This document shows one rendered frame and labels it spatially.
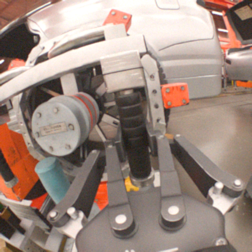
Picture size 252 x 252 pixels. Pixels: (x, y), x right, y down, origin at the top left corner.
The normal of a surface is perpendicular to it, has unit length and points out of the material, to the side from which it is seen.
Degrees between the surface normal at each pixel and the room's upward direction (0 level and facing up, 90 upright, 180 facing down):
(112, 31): 90
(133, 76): 90
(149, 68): 90
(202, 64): 90
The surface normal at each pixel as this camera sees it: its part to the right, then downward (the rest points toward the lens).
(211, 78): 0.01, 0.32
